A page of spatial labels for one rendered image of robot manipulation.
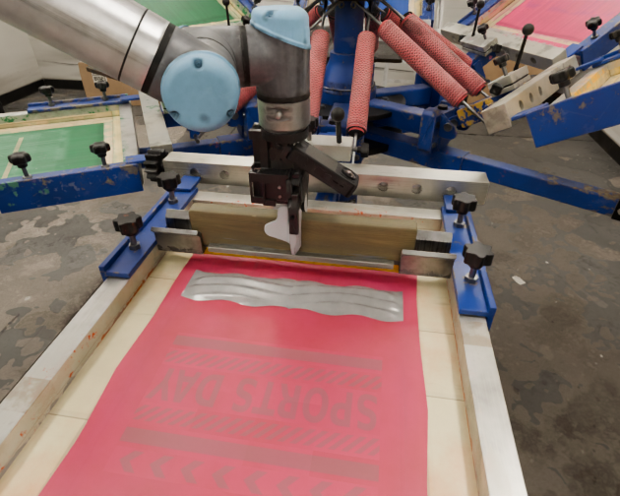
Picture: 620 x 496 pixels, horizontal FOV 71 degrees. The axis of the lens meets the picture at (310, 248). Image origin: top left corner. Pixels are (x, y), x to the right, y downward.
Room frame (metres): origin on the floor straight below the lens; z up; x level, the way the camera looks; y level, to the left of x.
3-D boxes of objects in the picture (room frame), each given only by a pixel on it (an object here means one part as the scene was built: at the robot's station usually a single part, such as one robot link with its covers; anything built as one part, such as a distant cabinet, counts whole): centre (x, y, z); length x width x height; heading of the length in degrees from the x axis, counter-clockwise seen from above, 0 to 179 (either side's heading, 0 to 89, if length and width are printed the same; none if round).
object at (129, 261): (0.69, 0.29, 0.98); 0.30 x 0.05 x 0.07; 171
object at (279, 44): (0.62, 0.04, 1.31); 0.09 x 0.08 x 0.11; 100
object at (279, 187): (0.63, 0.04, 1.15); 0.09 x 0.08 x 0.12; 81
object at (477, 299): (0.60, -0.26, 0.98); 0.30 x 0.05 x 0.07; 171
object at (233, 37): (0.59, 0.13, 1.30); 0.11 x 0.11 x 0.08; 10
